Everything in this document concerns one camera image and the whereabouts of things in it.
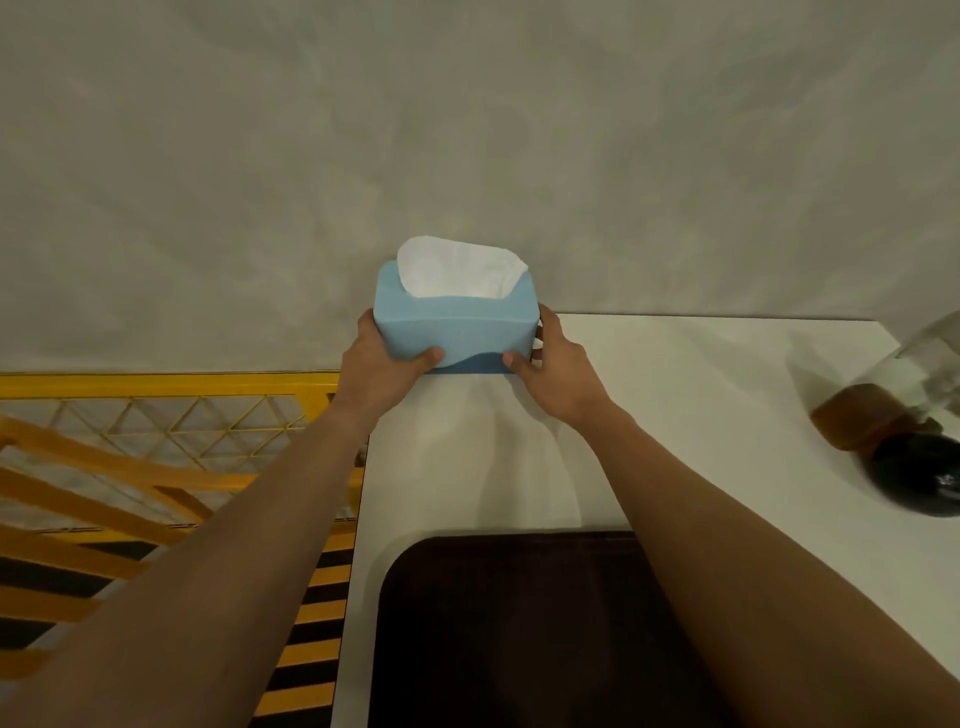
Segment person's right hand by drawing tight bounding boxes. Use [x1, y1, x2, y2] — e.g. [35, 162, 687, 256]
[502, 302, 628, 433]

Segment person's left hand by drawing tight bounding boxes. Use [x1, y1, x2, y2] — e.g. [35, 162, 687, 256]
[329, 308, 446, 436]

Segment light blue tissue box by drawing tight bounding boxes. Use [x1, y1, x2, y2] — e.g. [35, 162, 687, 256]
[373, 260, 541, 375]

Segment white tissue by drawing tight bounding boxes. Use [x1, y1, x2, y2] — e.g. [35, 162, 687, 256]
[395, 235, 529, 301]

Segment dark brown plastic tray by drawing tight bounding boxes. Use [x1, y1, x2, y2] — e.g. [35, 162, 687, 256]
[367, 530, 744, 728]

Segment person's left forearm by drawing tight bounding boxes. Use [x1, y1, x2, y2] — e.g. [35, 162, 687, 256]
[0, 404, 380, 728]

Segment yellow mesh fence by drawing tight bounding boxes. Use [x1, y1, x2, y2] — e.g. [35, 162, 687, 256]
[0, 371, 343, 481]

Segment clear glass bottle brown liquid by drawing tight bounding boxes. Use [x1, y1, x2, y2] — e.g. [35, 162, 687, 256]
[809, 311, 960, 460]

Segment round black vase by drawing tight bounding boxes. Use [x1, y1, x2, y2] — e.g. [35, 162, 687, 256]
[862, 427, 960, 519]

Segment yellow slatted chair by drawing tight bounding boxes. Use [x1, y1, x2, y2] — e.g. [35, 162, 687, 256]
[0, 416, 365, 718]

